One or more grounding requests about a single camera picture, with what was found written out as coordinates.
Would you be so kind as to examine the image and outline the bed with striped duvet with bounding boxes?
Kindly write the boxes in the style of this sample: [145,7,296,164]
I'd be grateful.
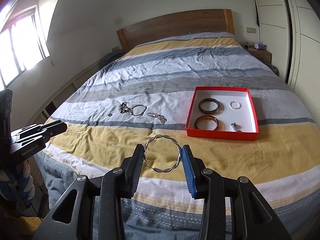
[34,31,320,240]

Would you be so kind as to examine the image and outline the window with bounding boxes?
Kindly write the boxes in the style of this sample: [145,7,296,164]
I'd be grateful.
[0,5,50,88]

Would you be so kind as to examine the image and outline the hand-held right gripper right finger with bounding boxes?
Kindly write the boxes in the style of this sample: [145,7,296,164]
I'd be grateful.
[181,144,293,240]

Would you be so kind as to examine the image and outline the dark olive bangle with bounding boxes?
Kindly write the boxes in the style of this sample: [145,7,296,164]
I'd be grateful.
[199,98,221,114]

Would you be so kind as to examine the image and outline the white wardrobe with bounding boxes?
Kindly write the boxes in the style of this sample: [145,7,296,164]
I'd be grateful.
[249,0,320,122]

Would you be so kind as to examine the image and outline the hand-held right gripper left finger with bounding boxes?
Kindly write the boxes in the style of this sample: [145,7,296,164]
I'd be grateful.
[41,144,145,240]

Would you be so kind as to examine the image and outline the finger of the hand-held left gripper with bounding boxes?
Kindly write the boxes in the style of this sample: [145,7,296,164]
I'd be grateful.
[11,120,65,138]
[15,124,67,146]

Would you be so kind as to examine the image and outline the wooden nightstand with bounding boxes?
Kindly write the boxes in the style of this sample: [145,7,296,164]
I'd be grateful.
[246,49,272,64]

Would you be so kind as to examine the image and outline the wooden headboard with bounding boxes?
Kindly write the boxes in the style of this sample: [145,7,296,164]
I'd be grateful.
[116,9,235,53]

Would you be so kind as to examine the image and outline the amber translucent bangle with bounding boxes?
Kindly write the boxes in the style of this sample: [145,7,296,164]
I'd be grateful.
[194,115,219,131]

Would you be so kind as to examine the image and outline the person's left forearm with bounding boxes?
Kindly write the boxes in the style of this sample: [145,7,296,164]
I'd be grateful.
[0,159,36,208]

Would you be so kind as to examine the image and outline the dark grey cloth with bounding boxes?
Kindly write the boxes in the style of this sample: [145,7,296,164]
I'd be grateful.
[100,50,125,66]

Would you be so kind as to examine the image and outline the red cardboard box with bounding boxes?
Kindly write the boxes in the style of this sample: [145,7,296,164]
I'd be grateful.
[185,86,258,142]

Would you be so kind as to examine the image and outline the low white shelf unit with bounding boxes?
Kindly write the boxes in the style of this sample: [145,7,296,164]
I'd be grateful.
[32,60,103,130]

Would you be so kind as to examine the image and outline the large twisted hoop bracelet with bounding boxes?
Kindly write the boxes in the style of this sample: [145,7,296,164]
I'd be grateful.
[144,134,182,173]

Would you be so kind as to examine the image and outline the silver chain bracelet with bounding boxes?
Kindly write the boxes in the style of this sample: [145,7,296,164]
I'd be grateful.
[146,112,167,125]

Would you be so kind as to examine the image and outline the thin silver bangle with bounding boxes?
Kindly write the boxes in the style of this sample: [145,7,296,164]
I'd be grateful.
[130,105,147,117]

